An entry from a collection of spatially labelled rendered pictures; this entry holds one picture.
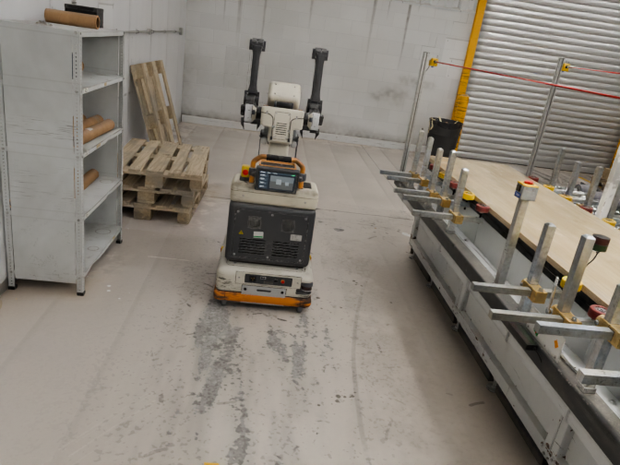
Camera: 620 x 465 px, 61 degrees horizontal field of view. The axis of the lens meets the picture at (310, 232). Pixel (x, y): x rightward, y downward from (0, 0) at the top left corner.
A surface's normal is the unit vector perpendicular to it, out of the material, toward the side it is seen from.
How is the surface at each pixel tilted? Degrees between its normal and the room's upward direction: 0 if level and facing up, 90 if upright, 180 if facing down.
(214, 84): 90
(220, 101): 90
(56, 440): 0
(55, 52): 90
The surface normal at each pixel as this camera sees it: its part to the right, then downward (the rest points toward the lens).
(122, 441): 0.14, -0.93
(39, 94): 0.06, 0.36
